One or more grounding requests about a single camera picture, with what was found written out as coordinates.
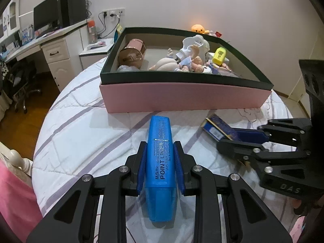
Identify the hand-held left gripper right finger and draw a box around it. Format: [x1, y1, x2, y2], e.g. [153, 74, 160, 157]
[173, 141, 292, 243]

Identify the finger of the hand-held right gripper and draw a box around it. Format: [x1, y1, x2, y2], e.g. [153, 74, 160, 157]
[216, 138, 312, 198]
[233, 118, 315, 148]

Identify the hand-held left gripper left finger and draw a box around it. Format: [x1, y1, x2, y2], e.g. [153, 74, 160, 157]
[27, 141, 148, 243]

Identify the blue highlighter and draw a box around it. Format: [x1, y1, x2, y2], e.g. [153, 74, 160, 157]
[145, 116, 178, 222]

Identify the dark blue card box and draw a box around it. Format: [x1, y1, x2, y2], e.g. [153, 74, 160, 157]
[202, 114, 239, 141]

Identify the pink box with dark rim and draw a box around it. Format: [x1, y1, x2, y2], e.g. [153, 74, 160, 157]
[99, 27, 274, 114]

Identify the small yellow-green toy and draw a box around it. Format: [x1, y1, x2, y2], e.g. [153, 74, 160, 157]
[212, 47, 227, 65]

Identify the white toy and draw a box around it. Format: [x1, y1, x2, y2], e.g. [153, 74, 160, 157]
[182, 35, 210, 58]

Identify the rose gold bottle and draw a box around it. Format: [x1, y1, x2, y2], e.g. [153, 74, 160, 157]
[118, 39, 147, 69]

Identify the person's right hand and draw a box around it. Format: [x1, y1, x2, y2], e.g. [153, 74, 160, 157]
[293, 199, 309, 217]

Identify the colourful block figure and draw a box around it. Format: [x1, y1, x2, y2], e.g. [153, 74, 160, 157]
[206, 61, 231, 76]

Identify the pink printed clothing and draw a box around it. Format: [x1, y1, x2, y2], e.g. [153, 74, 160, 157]
[290, 216, 313, 243]

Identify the orange plush octopus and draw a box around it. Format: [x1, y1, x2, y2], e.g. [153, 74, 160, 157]
[191, 25, 210, 35]

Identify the white nightstand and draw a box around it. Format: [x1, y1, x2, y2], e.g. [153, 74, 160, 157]
[79, 37, 115, 70]

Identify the pink blanket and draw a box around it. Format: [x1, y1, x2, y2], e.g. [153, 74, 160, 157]
[0, 161, 43, 243]

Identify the snack bag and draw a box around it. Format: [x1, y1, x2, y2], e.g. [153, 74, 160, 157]
[114, 25, 124, 42]

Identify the white desk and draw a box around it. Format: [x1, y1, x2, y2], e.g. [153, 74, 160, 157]
[0, 19, 95, 92]

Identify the water bottle with orange lid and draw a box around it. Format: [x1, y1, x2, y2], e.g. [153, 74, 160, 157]
[87, 18, 98, 44]

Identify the black office chair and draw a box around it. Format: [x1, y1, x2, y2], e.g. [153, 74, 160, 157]
[0, 59, 42, 113]

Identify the black computer tower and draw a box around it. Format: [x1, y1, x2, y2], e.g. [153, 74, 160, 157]
[60, 0, 87, 27]

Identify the blue white carton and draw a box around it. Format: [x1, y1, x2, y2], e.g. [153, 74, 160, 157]
[21, 25, 35, 42]

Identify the black monitor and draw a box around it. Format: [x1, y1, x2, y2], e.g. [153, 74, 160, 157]
[33, 0, 62, 32]

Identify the white hutch cabinet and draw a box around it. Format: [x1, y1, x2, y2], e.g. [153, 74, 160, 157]
[0, 0, 21, 39]

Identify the white bed frame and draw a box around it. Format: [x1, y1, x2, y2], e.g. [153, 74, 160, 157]
[0, 142, 33, 177]

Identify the black cable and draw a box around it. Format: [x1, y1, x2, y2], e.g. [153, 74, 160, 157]
[97, 11, 120, 39]

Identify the wall outlet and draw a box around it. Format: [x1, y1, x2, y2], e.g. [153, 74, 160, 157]
[102, 8, 125, 18]

